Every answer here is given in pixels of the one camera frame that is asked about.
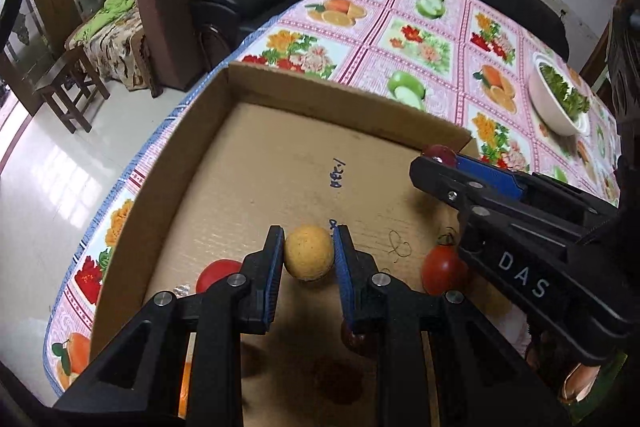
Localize brown wooden door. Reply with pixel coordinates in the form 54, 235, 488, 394
580, 0, 628, 82

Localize dark red plum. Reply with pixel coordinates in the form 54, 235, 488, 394
422, 144, 460, 168

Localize person's right hand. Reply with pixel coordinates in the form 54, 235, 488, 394
560, 359, 603, 405

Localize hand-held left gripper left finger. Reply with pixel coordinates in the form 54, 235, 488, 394
52, 225, 286, 427

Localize white bowl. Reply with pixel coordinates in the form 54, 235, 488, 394
528, 52, 593, 138

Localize brown printed blanket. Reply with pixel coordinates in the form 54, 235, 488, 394
65, 7, 151, 90

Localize fruit and flower print tablecloth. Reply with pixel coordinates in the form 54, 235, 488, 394
44, 0, 623, 400

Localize cardboard box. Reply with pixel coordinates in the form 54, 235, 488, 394
90, 61, 536, 427

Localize wooden stool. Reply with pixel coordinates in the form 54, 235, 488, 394
34, 44, 111, 135

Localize orange mandarin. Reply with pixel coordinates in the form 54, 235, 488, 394
177, 357, 194, 420

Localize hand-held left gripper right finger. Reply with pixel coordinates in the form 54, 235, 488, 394
332, 224, 573, 427

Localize red tomato with dark stem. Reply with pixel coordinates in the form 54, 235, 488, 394
421, 232, 471, 297

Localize yellow round fruit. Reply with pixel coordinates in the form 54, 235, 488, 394
284, 225, 335, 283

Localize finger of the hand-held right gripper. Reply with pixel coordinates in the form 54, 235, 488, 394
456, 153, 621, 228
409, 155, 506, 238

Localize dark red date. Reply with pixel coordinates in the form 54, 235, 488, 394
341, 319, 381, 358

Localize green leafy vegetables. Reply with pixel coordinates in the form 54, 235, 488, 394
537, 62, 591, 115

